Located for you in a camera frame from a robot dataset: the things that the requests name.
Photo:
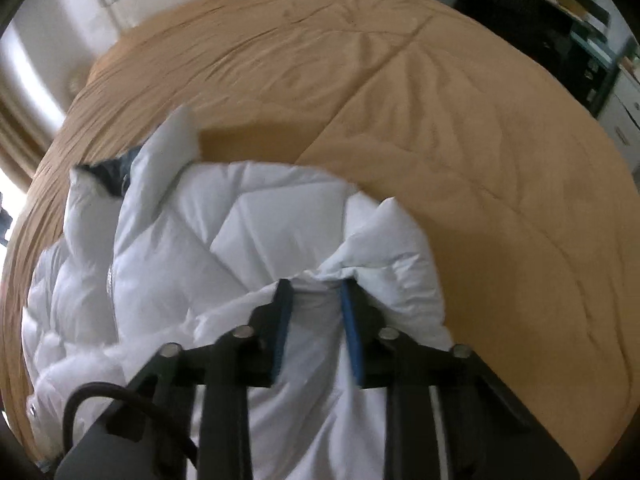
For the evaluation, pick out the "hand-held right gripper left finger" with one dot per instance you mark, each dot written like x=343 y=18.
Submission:
x=281 y=325

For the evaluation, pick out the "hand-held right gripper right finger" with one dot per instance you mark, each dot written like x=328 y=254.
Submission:
x=351 y=332

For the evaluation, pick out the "white quilted duvet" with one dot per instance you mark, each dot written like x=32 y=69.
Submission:
x=260 y=230

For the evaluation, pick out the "tan quilted bedspread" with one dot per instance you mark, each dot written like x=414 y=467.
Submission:
x=450 y=135

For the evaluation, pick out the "beige curtain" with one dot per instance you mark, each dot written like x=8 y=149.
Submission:
x=20 y=135

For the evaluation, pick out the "white drawer cabinet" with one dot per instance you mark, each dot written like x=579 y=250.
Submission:
x=622 y=110

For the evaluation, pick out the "dark shelf unit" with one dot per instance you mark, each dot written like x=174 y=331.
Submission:
x=592 y=67

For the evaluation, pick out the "black chair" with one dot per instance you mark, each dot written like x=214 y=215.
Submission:
x=505 y=5

